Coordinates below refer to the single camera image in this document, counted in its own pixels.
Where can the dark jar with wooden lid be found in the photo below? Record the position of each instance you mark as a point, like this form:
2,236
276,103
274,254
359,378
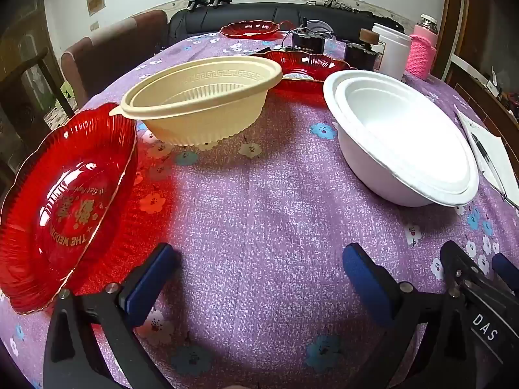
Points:
361,54

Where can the small red scalloped plate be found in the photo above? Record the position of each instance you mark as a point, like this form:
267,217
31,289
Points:
249,28

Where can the dark wooden chair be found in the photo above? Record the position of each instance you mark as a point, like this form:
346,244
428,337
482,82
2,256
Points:
24,101

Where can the black pen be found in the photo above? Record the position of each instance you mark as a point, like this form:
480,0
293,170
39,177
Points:
482,152

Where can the wall switch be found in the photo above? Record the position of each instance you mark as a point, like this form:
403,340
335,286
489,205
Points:
94,25

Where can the red plate with gold lettering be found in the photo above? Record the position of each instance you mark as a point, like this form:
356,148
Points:
61,210

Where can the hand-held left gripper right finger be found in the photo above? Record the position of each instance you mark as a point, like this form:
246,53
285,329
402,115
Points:
365,287

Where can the red plate with white sticker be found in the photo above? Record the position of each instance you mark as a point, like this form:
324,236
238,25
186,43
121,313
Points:
312,65

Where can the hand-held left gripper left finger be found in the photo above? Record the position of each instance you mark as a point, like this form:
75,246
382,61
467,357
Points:
150,285

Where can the black electronic device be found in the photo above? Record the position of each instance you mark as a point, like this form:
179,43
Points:
308,40

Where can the white paper sheet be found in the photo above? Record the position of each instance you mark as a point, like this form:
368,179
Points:
492,146

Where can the white plastic jar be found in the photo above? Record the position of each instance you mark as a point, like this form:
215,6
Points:
391,54

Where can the small wall plaque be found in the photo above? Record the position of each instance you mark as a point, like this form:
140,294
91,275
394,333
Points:
95,2

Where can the black leather sofa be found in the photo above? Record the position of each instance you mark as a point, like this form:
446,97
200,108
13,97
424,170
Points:
251,14

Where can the cream ribbed plastic bowl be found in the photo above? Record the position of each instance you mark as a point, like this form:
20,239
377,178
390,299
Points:
202,97

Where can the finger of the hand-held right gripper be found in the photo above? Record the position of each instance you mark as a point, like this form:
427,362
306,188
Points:
456,263
507,269

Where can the purple floral tablecloth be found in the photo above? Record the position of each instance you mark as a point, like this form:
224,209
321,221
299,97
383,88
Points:
251,210

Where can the brown cushioned chair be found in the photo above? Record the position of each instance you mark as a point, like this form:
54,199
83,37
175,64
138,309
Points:
113,48

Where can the wooden cabinet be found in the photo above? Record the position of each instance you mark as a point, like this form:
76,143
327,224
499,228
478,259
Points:
478,28

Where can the pink bottle with knit sleeve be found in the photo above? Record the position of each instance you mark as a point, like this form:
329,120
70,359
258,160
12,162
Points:
421,52

